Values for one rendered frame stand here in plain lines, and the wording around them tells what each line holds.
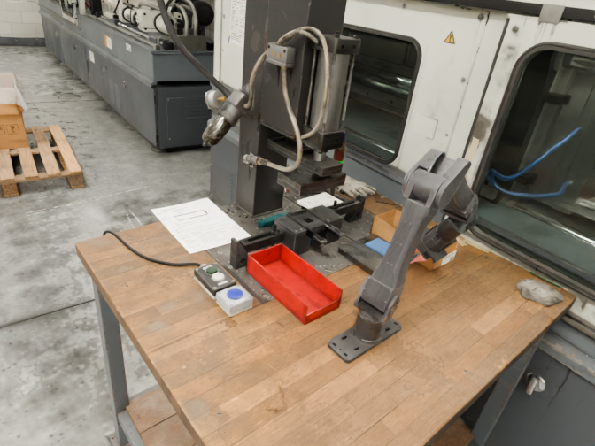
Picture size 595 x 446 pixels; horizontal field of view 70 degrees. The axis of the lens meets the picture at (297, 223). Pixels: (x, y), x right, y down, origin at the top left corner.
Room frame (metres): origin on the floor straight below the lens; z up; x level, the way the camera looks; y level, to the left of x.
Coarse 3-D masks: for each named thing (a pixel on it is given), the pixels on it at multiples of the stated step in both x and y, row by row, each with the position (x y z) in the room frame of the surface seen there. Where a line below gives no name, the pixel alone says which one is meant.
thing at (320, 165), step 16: (272, 144) 1.26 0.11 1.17; (288, 144) 1.28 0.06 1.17; (304, 160) 1.15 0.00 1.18; (320, 160) 1.14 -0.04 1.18; (288, 176) 1.10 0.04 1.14; (304, 176) 1.11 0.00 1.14; (320, 176) 1.13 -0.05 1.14; (336, 176) 1.15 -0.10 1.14; (288, 192) 1.13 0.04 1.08; (304, 192) 1.06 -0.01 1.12
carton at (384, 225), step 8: (376, 216) 1.26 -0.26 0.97; (384, 216) 1.30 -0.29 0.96; (392, 216) 1.33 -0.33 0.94; (376, 224) 1.25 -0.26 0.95; (384, 224) 1.23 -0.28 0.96; (392, 224) 1.34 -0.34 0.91; (376, 232) 1.24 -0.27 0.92; (384, 232) 1.22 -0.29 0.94; (392, 232) 1.20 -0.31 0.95; (448, 248) 1.18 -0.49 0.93; (448, 256) 1.14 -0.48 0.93; (424, 264) 1.10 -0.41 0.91; (432, 264) 1.08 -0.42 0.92; (440, 264) 1.11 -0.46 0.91
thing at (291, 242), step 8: (336, 224) 1.17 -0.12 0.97; (288, 232) 1.08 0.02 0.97; (320, 232) 1.17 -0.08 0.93; (328, 232) 1.15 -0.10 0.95; (288, 240) 1.08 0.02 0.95; (296, 240) 1.06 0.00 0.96; (304, 240) 1.08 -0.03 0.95; (328, 240) 1.16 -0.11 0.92; (336, 240) 1.18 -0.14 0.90; (296, 248) 1.06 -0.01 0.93; (304, 248) 1.08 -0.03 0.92
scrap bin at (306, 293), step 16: (256, 256) 0.97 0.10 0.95; (272, 256) 1.01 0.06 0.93; (288, 256) 1.00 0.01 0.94; (256, 272) 0.92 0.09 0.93; (272, 272) 0.96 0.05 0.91; (288, 272) 0.97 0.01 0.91; (304, 272) 0.95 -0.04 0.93; (320, 272) 0.92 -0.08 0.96; (272, 288) 0.87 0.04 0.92; (288, 288) 0.83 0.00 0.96; (304, 288) 0.91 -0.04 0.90; (320, 288) 0.90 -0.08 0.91; (336, 288) 0.86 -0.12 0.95; (288, 304) 0.82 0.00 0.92; (304, 304) 0.78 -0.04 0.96; (320, 304) 0.85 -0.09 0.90; (336, 304) 0.85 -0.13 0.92; (304, 320) 0.77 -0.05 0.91
